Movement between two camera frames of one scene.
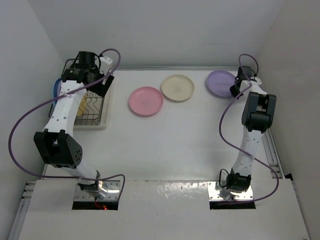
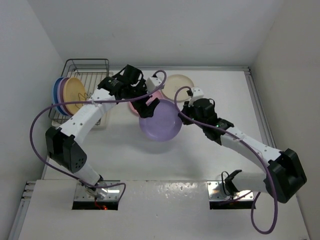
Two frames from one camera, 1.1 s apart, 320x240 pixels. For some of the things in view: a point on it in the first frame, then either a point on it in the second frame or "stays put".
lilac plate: x=219 y=82 -> x=164 y=124
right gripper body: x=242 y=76 -> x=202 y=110
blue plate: x=56 y=90 stays put
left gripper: x=100 y=89 -> x=145 y=110
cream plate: x=177 y=87 stays put
